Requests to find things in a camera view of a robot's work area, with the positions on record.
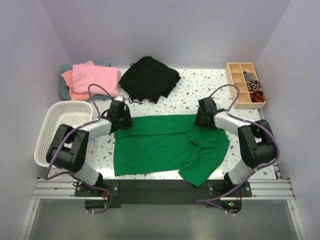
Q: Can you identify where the grey rolled sock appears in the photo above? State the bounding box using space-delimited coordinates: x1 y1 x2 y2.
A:
243 71 255 82

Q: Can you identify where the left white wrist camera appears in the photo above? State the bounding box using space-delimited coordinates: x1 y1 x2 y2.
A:
114 95 125 102

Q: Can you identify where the wooden compartment organizer box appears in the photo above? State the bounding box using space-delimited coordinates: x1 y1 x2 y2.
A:
225 62 266 110

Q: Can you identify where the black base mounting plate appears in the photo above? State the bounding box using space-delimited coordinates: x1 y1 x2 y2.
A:
74 174 252 210

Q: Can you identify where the pink folded t shirt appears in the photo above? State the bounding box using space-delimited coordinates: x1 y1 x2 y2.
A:
72 63 120 97

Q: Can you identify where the black white patterned sock roll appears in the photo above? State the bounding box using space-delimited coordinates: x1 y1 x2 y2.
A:
246 80 262 92

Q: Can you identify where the green t shirt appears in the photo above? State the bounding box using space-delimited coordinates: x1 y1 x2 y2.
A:
113 114 230 187

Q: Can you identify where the salmon folded t shirt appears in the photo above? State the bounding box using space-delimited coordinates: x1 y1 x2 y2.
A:
61 68 90 101

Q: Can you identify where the white perforated laundry basket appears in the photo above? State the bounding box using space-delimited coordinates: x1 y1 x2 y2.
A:
33 100 93 168

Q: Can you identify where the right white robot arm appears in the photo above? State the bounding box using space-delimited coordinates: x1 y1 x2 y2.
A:
194 97 280 197

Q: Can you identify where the orange black sock roll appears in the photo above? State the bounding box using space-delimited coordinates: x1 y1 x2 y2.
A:
249 90 266 103

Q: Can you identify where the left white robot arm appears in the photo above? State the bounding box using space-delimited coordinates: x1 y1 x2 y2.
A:
46 96 133 196

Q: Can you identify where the black folded garment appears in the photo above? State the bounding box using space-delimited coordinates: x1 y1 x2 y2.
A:
119 56 181 104

